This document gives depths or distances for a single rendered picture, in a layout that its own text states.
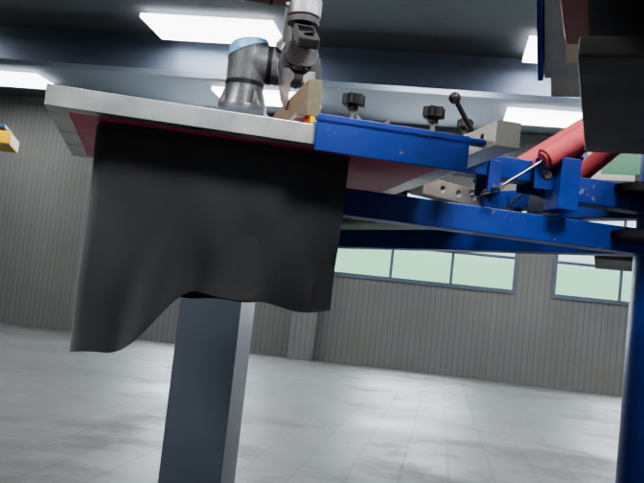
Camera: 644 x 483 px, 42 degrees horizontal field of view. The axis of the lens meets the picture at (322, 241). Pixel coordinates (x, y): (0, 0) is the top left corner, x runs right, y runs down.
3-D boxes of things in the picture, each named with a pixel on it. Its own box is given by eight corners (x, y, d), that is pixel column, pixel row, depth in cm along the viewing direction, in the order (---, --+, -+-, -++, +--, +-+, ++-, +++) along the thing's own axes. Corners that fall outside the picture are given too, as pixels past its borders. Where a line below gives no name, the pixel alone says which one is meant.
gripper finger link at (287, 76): (283, 114, 192) (292, 76, 193) (287, 108, 186) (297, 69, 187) (269, 110, 191) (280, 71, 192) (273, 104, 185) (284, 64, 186)
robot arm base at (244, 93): (222, 119, 262) (226, 87, 263) (270, 123, 260) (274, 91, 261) (209, 106, 247) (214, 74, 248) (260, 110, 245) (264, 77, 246)
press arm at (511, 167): (460, 172, 191) (462, 149, 191) (450, 174, 197) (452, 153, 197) (531, 182, 194) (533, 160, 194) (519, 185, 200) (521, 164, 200)
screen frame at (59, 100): (43, 103, 148) (46, 82, 148) (72, 155, 205) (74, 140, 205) (467, 167, 163) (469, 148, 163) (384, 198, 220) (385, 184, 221)
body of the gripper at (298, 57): (310, 80, 195) (315, 29, 196) (317, 70, 187) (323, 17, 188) (277, 74, 194) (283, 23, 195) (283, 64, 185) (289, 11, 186)
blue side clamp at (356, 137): (313, 149, 156) (318, 112, 157) (309, 153, 161) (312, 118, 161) (467, 172, 162) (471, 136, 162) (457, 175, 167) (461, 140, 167)
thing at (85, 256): (65, 354, 153) (96, 120, 156) (83, 339, 197) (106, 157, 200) (82, 356, 153) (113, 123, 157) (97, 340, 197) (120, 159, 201)
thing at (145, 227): (78, 351, 153) (108, 122, 156) (80, 350, 157) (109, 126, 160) (326, 375, 162) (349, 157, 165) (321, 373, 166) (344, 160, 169)
